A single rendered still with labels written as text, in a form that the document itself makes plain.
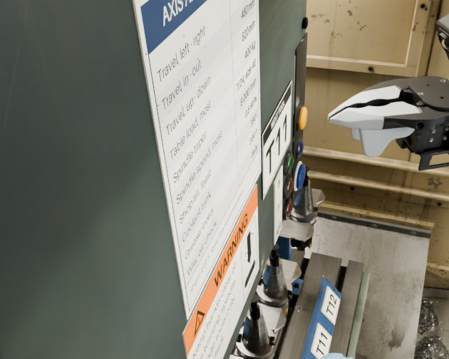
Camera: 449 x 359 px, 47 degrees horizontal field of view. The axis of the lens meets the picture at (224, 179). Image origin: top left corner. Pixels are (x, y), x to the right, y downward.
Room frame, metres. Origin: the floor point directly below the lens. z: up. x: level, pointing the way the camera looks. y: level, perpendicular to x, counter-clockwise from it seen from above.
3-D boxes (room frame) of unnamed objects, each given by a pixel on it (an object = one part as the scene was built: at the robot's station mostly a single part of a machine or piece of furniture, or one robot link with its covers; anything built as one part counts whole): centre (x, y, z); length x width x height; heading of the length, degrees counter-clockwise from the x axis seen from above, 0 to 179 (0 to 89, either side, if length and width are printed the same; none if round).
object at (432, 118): (0.47, -0.21, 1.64); 0.09 x 0.05 x 0.02; 98
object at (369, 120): (0.47, -0.17, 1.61); 0.09 x 0.03 x 0.06; 98
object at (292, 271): (0.64, -0.09, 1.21); 0.07 x 0.05 x 0.01; 67
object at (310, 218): (0.79, -0.16, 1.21); 0.06 x 0.06 x 0.03
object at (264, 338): (0.48, -0.03, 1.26); 0.04 x 0.04 x 0.07
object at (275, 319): (0.53, -0.05, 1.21); 0.07 x 0.05 x 0.01; 67
